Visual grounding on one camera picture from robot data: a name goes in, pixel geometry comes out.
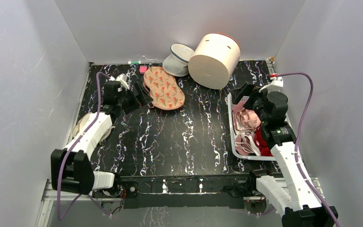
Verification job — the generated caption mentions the pink bra in basket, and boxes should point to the pink bra in basket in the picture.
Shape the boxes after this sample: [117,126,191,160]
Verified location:
[232,101,261,156]

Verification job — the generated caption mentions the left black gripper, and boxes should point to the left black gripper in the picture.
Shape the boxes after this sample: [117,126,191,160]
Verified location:
[117,83,153,114]

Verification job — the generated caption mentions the red garment in basket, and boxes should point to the red garment in basket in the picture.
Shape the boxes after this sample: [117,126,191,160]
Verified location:
[254,128,273,157]

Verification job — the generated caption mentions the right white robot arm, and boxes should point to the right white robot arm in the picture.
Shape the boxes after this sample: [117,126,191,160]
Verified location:
[227,84,338,227]

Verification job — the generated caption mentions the cream cylindrical hamper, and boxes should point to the cream cylindrical hamper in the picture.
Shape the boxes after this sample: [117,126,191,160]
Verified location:
[188,33,241,90]

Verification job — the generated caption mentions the small pink object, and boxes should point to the small pink object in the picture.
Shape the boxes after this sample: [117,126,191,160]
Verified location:
[139,65,148,75]

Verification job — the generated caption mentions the white plastic basket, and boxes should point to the white plastic basket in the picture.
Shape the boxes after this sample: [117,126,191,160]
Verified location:
[227,89,297,161]

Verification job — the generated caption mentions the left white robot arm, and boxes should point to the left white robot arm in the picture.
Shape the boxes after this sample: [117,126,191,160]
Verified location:
[51,72,153,197]

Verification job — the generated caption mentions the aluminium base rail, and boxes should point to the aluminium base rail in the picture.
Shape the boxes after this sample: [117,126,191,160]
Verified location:
[35,177,326,227]

